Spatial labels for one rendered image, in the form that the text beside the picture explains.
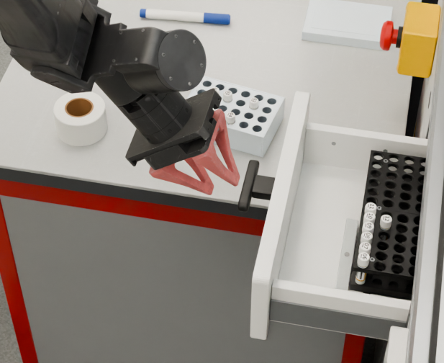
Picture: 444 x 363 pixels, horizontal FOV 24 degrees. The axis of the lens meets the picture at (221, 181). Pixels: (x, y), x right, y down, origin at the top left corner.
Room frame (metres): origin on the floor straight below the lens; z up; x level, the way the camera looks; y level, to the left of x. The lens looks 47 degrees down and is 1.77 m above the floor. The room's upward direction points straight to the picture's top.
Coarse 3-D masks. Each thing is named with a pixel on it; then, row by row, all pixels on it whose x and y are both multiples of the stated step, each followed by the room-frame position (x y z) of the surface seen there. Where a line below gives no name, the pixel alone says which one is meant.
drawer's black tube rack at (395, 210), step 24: (408, 168) 0.83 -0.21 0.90; (384, 192) 0.79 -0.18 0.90; (408, 192) 0.78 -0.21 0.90; (408, 216) 0.75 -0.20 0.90; (384, 240) 0.72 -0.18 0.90; (408, 240) 0.72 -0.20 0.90; (384, 264) 0.68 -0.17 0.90; (408, 264) 0.68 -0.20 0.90; (360, 288) 0.68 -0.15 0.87; (384, 288) 0.67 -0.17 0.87; (408, 288) 0.68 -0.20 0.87
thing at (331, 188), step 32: (320, 128) 0.89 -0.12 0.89; (352, 128) 0.89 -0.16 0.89; (320, 160) 0.89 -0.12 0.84; (352, 160) 0.88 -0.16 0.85; (320, 192) 0.84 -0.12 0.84; (352, 192) 0.84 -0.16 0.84; (320, 224) 0.79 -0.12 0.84; (288, 256) 0.74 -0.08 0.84; (320, 256) 0.74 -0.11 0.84; (288, 288) 0.66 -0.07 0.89; (320, 288) 0.66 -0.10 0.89; (288, 320) 0.65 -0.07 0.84; (320, 320) 0.64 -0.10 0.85; (352, 320) 0.64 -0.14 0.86; (384, 320) 0.63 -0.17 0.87
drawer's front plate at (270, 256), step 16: (304, 96) 0.91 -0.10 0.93; (304, 112) 0.88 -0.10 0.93; (288, 128) 0.86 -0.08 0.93; (304, 128) 0.89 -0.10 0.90; (288, 144) 0.83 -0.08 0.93; (288, 160) 0.81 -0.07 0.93; (288, 176) 0.78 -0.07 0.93; (272, 192) 0.76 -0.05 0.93; (288, 192) 0.76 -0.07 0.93; (272, 208) 0.74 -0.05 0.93; (288, 208) 0.77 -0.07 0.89; (272, 224) 0.71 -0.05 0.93; (288, 224) 0.78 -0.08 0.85; (272, 240) 0.69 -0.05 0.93; (272, 256) 0.67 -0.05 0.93; (256, 272) 0.65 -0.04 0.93; (272, 272) 0.66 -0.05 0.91; (256, 288) 0.64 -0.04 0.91; (256, 304) 0.64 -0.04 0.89; (256, 320) 0.64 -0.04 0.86; (256, 336) 0.64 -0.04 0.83
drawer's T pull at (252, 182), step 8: (256, 160) 0.82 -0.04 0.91; (248, 168) 0.81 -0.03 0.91; (256, 168) 0.81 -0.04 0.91; (248, 176) 0.80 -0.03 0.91; (256, 176) 0.80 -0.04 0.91; (264, 176) 0.80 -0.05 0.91; (248, 184) 0.79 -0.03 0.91; (256, 184) 0.79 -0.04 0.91; (264, 184) 0.79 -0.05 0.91; (272, 184) 0.79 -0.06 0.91; (248, 192) 0.77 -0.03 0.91; (256, 192) 0.78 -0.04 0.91; (264, 192) 0.77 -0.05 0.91; (240, 200) 0.76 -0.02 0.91; (248, 200) 0.76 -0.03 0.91; (240, 208) 0.75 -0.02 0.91; (248, 208) 0.76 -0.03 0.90
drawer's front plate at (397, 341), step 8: (392, 328) 0.58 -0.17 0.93; (400, 328) 0.58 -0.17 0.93; (392, 336) 0.57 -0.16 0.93; (400, 336) 0.57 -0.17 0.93; (392, 344) 0.56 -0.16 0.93; (400, 344) 0.56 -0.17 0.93; (392, 352) 0.55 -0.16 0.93; (400, 352) 0.55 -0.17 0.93; (384, 360) 0.58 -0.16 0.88; (392, 360) 0.55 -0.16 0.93; (400, 360) 0.55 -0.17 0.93
